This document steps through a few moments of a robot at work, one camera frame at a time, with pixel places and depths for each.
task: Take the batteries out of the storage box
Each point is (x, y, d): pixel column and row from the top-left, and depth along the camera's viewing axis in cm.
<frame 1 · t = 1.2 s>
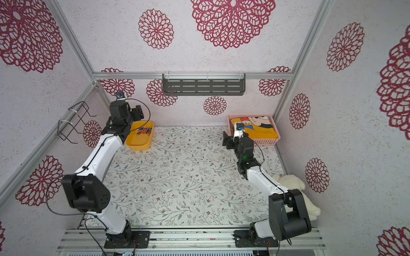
left hand: (133, 108, 83), fingers open
right hand: (230, 129, 83), fingers open
yellow plastic storage tray: (141, 137, 108), point 7 cm above the table
pink perforated plastic basket: (266, 141, 108), point 5 cm above the table
yellow cartoon towel: (257, 127, 114), point 7 cm above the table
cream plush dog toy: (293, 181, 85), point 9 cm above the table

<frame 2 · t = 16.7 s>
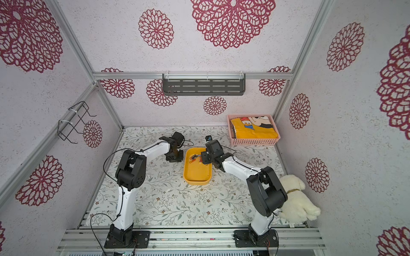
left hand: (178, 160, 102), fingers open
right hand: (204, 152, 93), fingers open
yellow plastic storage tray: (195, 172, 100), on the table
the other named things where they were.

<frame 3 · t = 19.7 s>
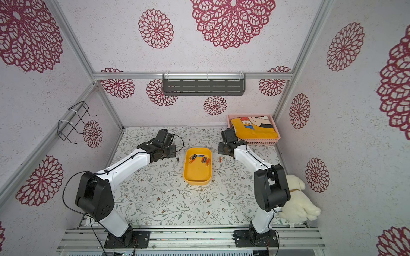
left hand: (170, 150, 89), fingers open
right hand: (222, 146, 94), fingers closed
the named things where they were.

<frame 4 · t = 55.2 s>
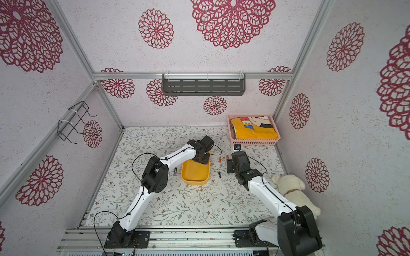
left hand: (202, 160, 102), fingers closed
right hand: (232, 159, 87), fingers open
the named things where they were.

